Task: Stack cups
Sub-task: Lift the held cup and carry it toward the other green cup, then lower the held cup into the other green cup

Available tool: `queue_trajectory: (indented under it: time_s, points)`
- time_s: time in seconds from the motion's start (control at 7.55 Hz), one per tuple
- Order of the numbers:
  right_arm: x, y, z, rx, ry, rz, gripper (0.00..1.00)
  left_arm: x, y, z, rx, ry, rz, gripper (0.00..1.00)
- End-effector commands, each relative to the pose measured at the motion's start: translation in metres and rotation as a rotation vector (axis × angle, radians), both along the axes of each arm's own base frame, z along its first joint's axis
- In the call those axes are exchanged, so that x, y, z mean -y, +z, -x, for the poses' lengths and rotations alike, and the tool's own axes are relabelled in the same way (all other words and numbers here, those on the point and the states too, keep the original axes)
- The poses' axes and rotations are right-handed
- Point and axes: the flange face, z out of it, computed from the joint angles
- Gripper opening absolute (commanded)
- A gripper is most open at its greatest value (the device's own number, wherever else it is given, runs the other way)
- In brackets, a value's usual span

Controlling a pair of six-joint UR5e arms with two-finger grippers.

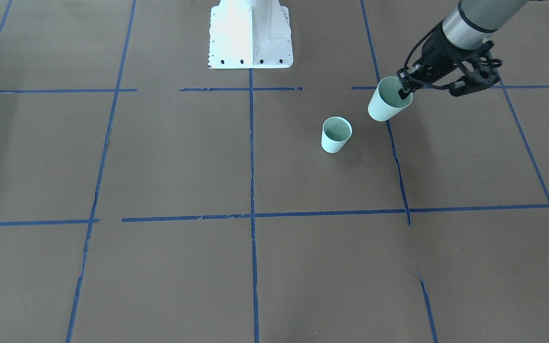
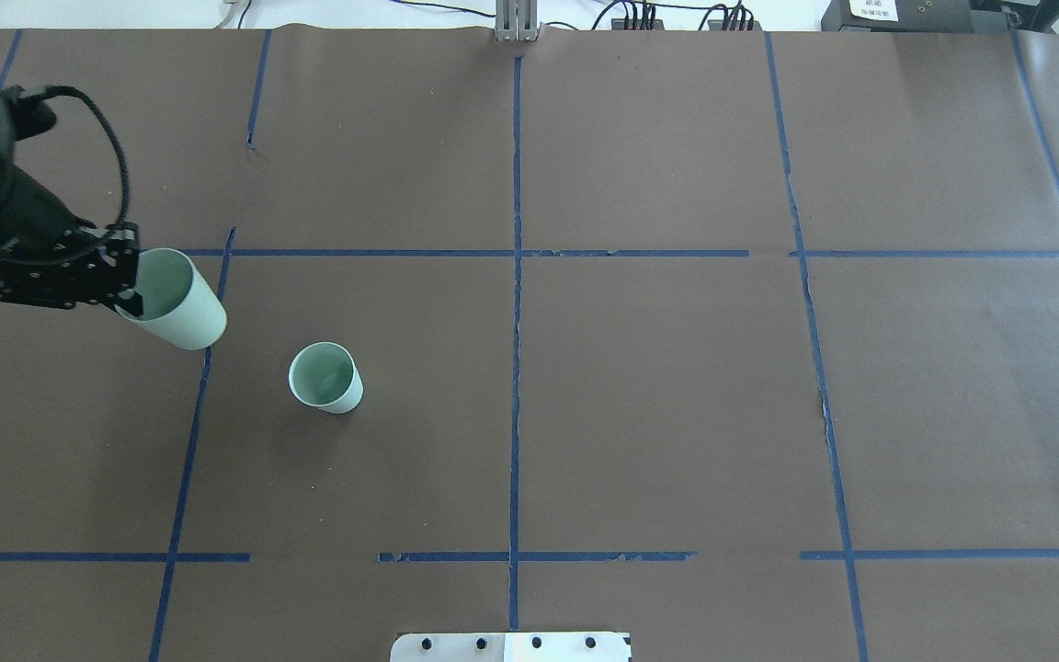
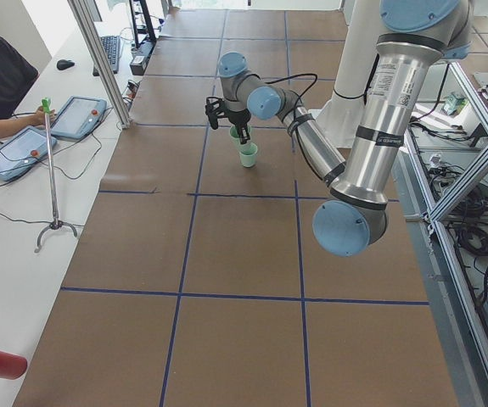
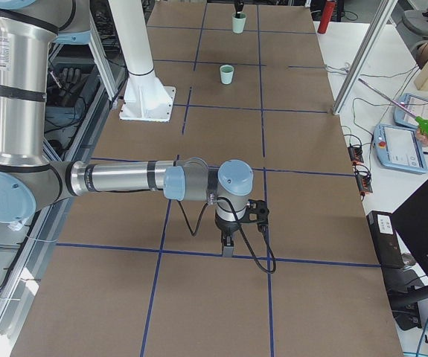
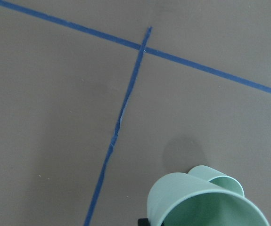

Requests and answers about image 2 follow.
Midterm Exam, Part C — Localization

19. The black power strip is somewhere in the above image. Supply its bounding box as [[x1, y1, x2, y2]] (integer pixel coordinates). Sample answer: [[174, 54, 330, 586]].
[[698, 1, 757, 32], [597, 1, 665, 32]]

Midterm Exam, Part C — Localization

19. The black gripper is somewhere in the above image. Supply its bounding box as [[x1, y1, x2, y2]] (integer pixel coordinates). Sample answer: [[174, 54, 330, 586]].
[[0, 165, 144, 319]]

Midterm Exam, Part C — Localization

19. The white mounting plate with bolts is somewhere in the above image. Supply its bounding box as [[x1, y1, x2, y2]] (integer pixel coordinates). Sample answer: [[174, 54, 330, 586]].
[[388, 630, 633, 661]]

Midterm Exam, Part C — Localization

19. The mint green cup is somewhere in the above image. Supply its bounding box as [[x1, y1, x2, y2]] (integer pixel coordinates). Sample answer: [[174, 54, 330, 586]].
[[120, 248, 228, 351], [289, 342, 364, 415]]

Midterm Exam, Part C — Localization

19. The black power strip left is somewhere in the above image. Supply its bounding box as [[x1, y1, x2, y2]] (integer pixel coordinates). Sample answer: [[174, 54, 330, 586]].
[[597, 1, 665, 32]]

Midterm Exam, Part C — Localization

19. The blue tape line lengthwise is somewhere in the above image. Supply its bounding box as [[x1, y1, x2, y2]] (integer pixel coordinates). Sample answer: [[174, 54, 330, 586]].
[[506, 55, 524, 632]]

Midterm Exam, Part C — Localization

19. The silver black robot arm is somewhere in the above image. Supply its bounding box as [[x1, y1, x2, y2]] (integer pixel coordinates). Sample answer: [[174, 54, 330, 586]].
[[0, 86, 144, 317]]

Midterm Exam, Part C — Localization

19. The mint green cup standing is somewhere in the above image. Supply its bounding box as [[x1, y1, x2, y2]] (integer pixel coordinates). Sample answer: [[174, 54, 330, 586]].
[[289, 342, 364, 415]]

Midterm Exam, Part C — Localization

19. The black device box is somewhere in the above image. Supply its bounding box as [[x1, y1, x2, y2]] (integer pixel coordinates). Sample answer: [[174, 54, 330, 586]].
[[820, 1, 1059, 34]]

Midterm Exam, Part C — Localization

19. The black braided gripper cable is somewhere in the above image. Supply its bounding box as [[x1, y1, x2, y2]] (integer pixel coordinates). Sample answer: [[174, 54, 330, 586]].
[[44, 85, 133, 241]]

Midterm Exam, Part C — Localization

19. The aluminium profile post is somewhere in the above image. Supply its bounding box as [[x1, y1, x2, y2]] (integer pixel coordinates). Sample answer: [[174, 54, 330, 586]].
[[495, 0, 541, 42]]

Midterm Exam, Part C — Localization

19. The black power strip right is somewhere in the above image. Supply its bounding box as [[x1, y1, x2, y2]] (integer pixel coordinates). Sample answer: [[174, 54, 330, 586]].
[[698, 1, 757, 32]]

